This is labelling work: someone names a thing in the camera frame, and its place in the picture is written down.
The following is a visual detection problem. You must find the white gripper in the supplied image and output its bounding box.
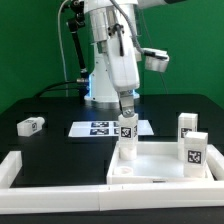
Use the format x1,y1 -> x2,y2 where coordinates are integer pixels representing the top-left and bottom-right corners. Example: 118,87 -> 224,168
103,33 -> 169,118

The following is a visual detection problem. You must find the white square tabletop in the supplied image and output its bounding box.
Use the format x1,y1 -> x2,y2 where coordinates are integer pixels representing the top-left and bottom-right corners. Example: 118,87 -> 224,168
106,142 -> 213,184

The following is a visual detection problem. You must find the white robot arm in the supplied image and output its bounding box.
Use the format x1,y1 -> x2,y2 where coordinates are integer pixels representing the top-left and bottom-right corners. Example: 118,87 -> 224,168
70,0 -> 185,118

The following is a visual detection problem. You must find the paper sheet with fiducial markers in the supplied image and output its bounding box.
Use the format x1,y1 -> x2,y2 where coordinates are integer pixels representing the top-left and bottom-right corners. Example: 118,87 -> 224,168
68,120 -> 154,138

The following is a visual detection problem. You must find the white U-shaped obstacle fence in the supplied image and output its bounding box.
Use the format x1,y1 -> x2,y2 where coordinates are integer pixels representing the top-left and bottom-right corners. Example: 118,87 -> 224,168
0,145 -> 224,214

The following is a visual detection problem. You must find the black cable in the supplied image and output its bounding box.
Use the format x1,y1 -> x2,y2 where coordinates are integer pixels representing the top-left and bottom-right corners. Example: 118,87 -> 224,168
32,77 -> 90,98

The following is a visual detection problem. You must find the white cable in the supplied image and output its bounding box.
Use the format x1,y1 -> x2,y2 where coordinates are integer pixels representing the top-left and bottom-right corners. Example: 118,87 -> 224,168
57,0 -> 70,98

